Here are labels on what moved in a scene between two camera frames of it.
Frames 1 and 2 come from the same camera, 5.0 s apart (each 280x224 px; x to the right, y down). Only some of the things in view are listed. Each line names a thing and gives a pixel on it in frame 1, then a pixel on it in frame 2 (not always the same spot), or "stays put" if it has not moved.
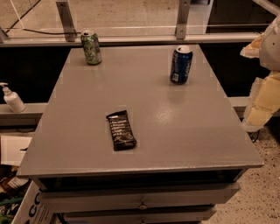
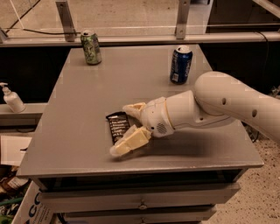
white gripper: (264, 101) → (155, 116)
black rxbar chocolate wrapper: (122, 134) stays put
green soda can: (92, 47) stays put
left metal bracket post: (66, 20) stays put
